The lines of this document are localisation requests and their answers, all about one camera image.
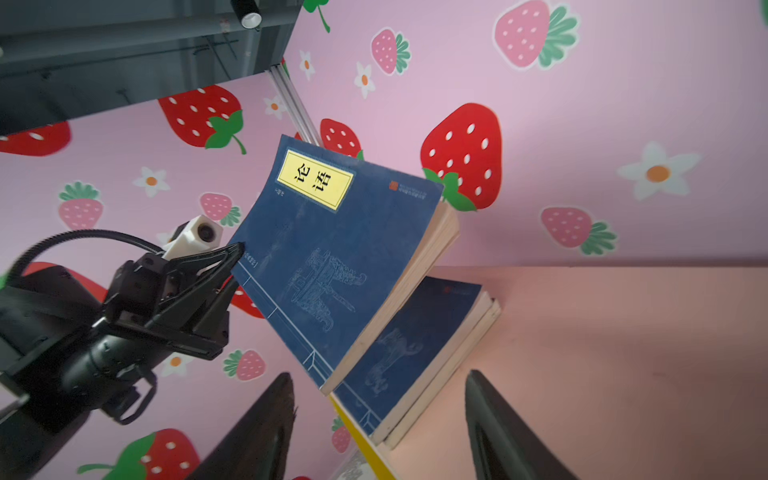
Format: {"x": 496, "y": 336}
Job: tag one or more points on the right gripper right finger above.
{"x": 503, "y": 446}

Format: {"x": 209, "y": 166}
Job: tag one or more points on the yellow pink blue bookshelf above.
{"x": 623, "y": 372}

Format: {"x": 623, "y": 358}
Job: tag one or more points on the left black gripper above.
{"x": 156, "y": 307}

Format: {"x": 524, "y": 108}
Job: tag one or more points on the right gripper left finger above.
{"x": 257, "y": 446}

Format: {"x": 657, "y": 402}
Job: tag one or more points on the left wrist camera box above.
{"x": 201, "y": 234}

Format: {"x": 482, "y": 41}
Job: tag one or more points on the navy book yellow label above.
{"x": 444, "y": 375}

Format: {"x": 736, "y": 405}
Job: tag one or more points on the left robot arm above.
{"x": 66, "y": 353}

